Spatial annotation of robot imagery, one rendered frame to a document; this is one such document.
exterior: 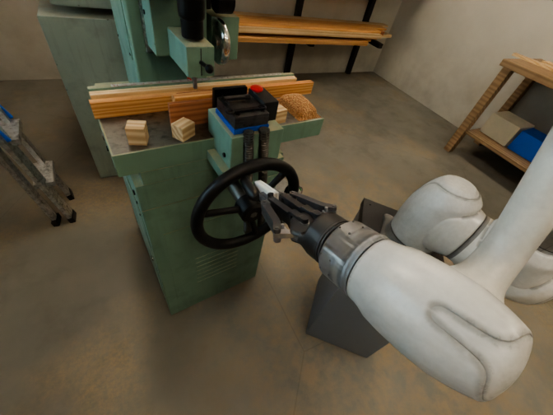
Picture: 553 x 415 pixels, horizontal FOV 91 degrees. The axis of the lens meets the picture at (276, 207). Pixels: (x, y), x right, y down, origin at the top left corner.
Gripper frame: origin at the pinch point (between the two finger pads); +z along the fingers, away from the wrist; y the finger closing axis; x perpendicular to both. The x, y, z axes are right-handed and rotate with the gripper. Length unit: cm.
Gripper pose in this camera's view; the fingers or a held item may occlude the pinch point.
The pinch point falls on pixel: (266, 193)
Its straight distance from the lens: 53.6
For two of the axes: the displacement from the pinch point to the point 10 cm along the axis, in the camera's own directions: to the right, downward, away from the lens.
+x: 0.2, 8.7, 5.0
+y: -8.4, 2.9, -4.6
